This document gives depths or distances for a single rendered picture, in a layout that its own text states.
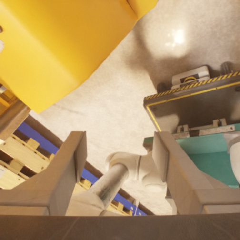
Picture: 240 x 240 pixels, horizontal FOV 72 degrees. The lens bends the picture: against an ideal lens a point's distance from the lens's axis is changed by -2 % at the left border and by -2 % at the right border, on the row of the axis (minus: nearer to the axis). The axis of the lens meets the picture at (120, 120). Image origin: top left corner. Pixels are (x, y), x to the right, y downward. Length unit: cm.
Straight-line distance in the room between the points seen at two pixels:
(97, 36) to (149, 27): 75
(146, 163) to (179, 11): 99
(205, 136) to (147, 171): 37
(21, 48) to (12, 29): 6
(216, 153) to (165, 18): 93
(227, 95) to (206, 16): 52
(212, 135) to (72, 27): 84
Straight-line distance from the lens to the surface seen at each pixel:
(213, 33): 140
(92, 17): 71
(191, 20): 136
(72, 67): 60
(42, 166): 259
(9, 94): 89
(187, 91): 121
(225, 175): 108
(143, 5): 97
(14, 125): 102
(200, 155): 117
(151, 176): 99
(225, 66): 139
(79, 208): 53
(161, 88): 143
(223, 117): 139
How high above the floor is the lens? 131
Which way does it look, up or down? 42 degrees down
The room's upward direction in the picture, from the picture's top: 159 degrees counter-clockwise
